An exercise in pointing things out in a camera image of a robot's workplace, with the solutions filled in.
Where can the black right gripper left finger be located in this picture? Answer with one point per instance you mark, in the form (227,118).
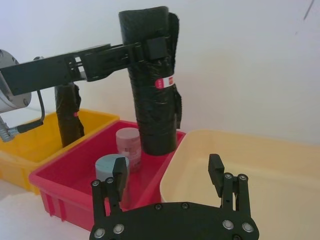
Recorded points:
(119,180)

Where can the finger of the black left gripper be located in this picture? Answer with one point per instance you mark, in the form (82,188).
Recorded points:
(117,60)
(95,48)

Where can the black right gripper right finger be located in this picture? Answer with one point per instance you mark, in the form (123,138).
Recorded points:
(216,172)

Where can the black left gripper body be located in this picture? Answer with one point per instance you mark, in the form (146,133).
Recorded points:
(45,75)

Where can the large black bag roll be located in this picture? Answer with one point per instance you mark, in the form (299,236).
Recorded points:
(152,105)

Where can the grey-lidded jar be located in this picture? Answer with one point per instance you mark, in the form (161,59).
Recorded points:
(106,167)

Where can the pink jar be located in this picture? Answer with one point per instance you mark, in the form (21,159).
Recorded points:
(128,147)

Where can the red plastic bin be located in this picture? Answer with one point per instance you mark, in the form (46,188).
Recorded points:
(75,180)

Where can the small black bag roll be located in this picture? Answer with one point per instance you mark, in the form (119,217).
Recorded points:
(68,117)

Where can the cream plastic bin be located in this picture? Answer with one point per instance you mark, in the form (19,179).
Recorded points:
(270,170)

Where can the yellow plastic bin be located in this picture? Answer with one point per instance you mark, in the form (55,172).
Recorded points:
(27,147)

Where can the white table cloth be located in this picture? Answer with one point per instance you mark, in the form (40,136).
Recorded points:
(30,215)

